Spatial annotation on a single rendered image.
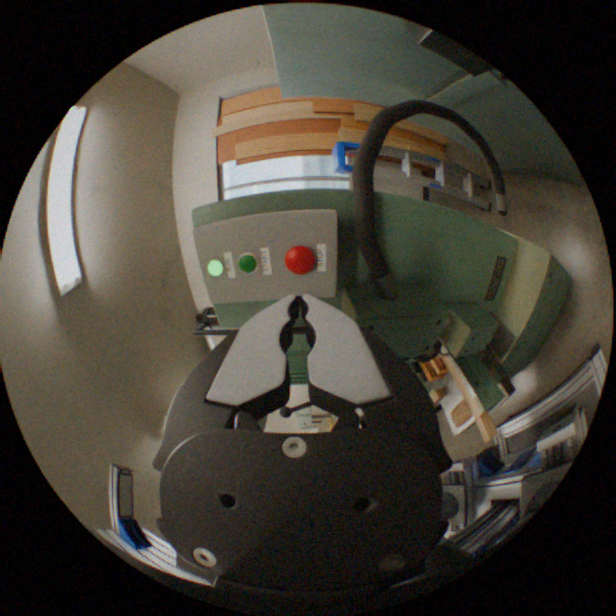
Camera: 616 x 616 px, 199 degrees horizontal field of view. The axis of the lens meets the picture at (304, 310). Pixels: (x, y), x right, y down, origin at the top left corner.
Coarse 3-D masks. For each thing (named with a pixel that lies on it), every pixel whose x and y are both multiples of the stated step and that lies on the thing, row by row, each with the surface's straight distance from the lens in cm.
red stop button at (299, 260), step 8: (296, 248) 18; (304, 248) 18; (288, 256) 18; (296, 256) 18; (304, 256) 18; (312, 256) 18; (288, 264) 18; (296, 264) 18; (304, 264) 18; (312, 264) 18; (296, 272) 18; (304, 272) 18
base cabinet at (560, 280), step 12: (552, 276) 67; (564, 276) 97; (552, 288) 75; (564, 288) 112; (552, 300) 85; (540, 312) 71; (552, 312) 102; (540, 324) 84; (552, 324) 129; (528, 336) 73; (540, 336) 104; (528, 348) 91; (516, 360) 84; (528, 360) 122; (516, 372) 112
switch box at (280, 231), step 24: (264, 216) 19; (288, 216) 18; (312, 216) 18; (336, 216) 19; (216, 240) 20; (240, 240) 19; (264, 240) 19; (288, 240) 18; (312, 240) 18; (336, 240) 19; (336, 264) 20; (216, 288) 22; (240, 288) 21; (264, 288) 20; (288, 288) 20; (312, 288) 20
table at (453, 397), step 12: (468, 360) 60; (480, 360) 63; (480, 372) 59; (432, 384) 75; (444, 384) 69; (456, 384) 65; (492, 384) 60; (456, 396) 66; (492, 396) 57; (504, 396) 61; (444, 408) 71; (492, 408) 64; (456, 432) 69
